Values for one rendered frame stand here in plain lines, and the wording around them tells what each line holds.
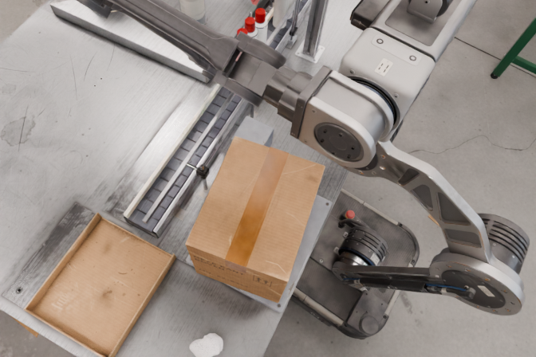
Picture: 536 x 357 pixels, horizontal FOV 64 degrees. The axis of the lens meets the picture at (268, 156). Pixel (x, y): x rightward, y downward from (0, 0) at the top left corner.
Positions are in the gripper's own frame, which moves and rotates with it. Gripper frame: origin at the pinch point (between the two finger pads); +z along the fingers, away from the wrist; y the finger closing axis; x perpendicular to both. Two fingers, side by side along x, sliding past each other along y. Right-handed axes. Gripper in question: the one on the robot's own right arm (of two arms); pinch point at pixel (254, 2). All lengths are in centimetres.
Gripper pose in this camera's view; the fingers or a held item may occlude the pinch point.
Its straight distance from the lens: 154.6
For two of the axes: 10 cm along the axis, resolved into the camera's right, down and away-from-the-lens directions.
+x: 8.9, 4.3, -1.7
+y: -4.6, 7.7, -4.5
